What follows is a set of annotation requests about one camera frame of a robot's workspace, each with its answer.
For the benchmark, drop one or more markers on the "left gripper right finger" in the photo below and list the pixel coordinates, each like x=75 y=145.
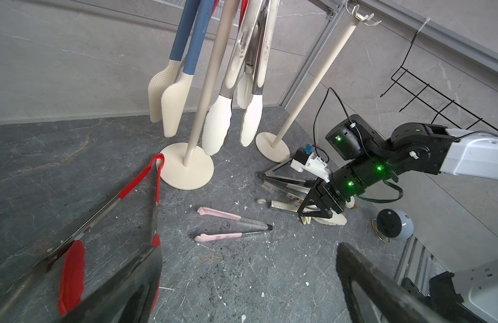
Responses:
x=365 y=287

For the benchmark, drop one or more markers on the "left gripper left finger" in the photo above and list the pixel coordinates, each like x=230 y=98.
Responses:
x=129 y=295

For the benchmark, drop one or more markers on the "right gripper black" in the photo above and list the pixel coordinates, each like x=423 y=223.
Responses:
x=351 y=180

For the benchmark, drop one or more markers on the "blue handle cream tongs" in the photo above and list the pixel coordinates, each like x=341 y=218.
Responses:
x=168 y=89

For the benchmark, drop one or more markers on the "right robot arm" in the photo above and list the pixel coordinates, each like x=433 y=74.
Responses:
x=413 y=146

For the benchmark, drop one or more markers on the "cream tongs yellow dots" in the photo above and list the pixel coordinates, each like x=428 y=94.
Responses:
x=292 y=191

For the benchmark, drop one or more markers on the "red silicone tip tongs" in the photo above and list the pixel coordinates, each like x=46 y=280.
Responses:
x=129 y=296

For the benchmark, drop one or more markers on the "black tip steel tongs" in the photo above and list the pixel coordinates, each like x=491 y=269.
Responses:
x=270 y=174

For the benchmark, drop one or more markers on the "pink tip small tongs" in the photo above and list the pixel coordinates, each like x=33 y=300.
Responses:
x=231 y=226

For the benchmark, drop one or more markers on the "small grey round speaker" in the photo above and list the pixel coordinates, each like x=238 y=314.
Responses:
x=392 y=224

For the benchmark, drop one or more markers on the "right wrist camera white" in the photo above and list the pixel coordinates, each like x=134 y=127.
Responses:
x=305 y=159

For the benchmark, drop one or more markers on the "black wall hook rack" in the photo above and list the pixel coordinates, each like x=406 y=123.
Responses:
x=442 y=108

